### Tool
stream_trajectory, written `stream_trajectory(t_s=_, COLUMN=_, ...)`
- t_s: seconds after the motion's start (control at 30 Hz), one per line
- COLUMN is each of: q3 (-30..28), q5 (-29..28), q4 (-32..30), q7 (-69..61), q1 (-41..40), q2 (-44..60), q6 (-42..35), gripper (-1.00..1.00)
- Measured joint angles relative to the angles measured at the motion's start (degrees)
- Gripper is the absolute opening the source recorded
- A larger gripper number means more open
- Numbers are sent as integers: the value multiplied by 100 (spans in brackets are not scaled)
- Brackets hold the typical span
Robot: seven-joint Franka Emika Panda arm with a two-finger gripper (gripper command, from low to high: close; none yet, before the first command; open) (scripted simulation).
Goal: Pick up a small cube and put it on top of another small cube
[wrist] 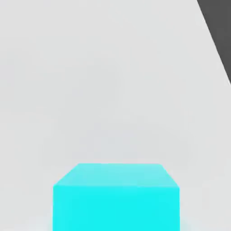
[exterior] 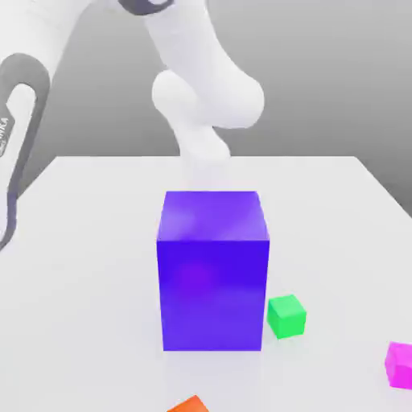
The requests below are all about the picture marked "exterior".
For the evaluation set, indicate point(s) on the large blue box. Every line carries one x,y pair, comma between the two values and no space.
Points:
212,289

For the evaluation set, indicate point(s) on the small orange cube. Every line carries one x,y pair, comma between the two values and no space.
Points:
190,406

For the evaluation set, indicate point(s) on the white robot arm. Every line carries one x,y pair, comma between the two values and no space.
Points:
206,80

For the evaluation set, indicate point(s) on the small green cube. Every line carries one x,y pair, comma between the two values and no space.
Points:
286,317

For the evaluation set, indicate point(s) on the small magenta cube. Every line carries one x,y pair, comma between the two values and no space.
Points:
400,365

